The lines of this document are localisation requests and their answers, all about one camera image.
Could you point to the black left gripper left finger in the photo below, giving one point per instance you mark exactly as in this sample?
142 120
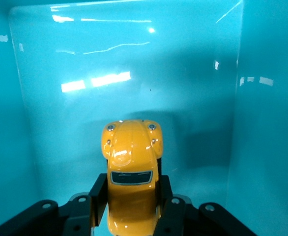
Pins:
98 196

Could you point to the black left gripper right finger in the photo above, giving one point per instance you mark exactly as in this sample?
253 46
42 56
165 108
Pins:
167 196

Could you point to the yellow toy beetle car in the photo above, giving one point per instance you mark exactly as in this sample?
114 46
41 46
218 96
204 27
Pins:
131 152

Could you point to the teal plastic bin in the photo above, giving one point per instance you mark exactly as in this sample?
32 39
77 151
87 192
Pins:
158 73

